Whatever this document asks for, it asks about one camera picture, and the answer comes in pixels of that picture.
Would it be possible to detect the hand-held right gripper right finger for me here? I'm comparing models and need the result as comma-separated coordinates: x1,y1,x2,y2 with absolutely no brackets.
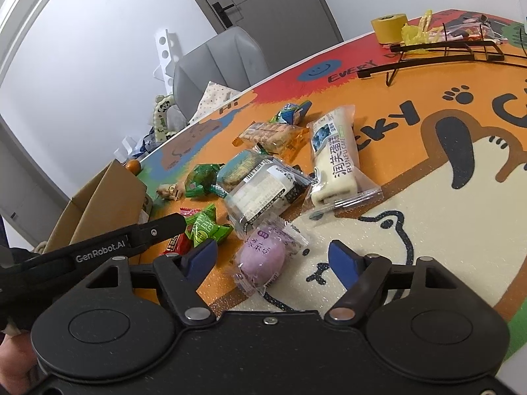
324,239,468,326

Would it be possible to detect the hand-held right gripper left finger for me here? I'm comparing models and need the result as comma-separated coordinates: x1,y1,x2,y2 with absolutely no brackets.
82,239,219,326

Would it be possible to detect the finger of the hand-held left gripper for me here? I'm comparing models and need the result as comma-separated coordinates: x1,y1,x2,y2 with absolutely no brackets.
125,213,189,256

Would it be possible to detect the green candy packet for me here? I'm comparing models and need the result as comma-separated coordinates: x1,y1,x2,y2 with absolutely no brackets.
184,202,234,245

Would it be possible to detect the purple bun packet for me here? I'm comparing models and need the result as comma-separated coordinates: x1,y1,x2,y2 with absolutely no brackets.
233,221,310,297

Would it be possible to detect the large green snack packet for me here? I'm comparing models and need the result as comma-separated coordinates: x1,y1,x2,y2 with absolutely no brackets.
184,164,229,199

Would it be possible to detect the cardboard box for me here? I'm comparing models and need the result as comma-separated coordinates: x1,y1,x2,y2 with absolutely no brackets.
43,160,154,253

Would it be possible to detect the clear packet with dark label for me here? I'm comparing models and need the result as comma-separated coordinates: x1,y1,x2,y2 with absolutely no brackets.
223,164,312,239

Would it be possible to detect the blue cookie packet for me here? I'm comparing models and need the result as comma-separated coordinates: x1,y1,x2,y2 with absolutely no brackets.
216,148,281,192

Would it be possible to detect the long white cake packet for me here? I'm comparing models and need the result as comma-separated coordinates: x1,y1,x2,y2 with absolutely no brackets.
307,105,383,220

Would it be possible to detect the red orange candy wrapper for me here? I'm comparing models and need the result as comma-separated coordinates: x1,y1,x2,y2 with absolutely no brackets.
180,203,205,220

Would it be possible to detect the small beige wrapped candy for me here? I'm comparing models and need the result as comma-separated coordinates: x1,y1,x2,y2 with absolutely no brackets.
156,183,184,202

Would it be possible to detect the blue white plastic bag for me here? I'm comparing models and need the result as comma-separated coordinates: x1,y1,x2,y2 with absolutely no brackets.
115,132,154,161

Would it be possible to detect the colourful printed table mat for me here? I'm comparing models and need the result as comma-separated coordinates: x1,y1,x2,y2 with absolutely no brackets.
136,8,527,355

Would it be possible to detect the dotted cream cushion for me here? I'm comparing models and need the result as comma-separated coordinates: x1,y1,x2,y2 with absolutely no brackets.
188,81,243,126

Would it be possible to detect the orange cracker packet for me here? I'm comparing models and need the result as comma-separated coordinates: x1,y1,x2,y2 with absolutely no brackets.
232,121,310,163

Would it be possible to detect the small blue green packet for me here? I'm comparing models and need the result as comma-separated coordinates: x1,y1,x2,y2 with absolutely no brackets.
269,101,314,126

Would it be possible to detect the grey chair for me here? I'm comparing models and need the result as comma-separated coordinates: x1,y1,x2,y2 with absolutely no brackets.
173,26,268,122

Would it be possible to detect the white perforated board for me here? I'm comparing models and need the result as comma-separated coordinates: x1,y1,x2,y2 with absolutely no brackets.
153,29,184,95

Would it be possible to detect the yellow tape roll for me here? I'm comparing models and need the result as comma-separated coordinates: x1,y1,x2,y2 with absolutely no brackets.
371,13,409,45

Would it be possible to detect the yellow plastic wrapper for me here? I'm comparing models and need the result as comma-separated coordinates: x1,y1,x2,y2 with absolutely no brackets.
401,8,443,56

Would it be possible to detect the clear red snack packet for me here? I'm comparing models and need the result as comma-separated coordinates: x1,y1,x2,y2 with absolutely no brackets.
442,14,511,44

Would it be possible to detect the black wire rack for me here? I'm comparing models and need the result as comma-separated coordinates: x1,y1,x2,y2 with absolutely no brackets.
357,8,527,87

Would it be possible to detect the black door handle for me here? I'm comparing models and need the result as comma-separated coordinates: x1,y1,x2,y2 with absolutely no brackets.
212,2,245,29

